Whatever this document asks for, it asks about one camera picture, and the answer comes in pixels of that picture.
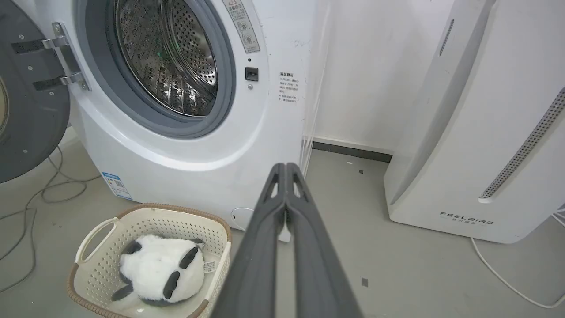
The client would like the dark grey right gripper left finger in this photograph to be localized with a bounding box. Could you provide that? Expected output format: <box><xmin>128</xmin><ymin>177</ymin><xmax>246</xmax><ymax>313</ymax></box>
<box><xmin>210</xmin><ymin>163</ymin><xmax>288</xmax><ymax>318</ymax></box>

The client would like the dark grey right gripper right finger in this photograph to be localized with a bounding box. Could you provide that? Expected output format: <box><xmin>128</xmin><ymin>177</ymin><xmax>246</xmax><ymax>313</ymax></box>
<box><xmin>285</xmin><ymin>163</ymin><xmax>364</xmax><ymax>318</ymax></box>

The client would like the plush panda toy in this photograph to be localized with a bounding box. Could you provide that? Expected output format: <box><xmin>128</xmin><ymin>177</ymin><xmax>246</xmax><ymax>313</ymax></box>
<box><xmin>111</xmin><ymin>234</ymin><xmax>206</xmax><ymax>307</ymax></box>

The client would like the grey washing machine door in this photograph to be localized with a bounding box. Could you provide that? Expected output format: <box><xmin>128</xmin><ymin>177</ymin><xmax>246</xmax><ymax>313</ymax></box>
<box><xmin>0</xmin><ymin>0</ymin><xmax>91</xmax><ymax>184</ymax></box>

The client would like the white front-load washing machine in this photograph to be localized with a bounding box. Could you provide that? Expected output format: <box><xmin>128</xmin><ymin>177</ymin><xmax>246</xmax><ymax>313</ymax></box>
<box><xmin>12</xmin><ymin>0</ymin><xmax>331</xmax><ymax>242</ymax></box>

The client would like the cream perforated laundry basket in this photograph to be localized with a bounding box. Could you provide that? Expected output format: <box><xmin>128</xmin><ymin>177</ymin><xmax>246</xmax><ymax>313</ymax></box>
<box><xmin>67</xmin><ymin>203</ymin><xmax>233</xmax><ymax>318</ymax></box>

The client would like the white Feelaird air purifier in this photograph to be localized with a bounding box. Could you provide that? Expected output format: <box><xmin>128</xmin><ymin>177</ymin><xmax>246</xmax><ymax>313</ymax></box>
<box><xmin>384</xmin><ymin>0</ymin><xmax>565</xmax><ymax>244</ymax></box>

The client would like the white power cable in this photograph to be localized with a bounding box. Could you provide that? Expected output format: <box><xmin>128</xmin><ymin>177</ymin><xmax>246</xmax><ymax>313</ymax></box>
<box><xmin>470</xmin><ymin>211</ymin><xmax>565</xmax><ymax>309</ymax></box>

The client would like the grey floor cable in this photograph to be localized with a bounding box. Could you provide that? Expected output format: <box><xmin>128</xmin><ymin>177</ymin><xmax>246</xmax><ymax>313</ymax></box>
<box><xmin>0</xmin><ymin>145</ymin><xmax>102</xmax><ymax>294</ymax></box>

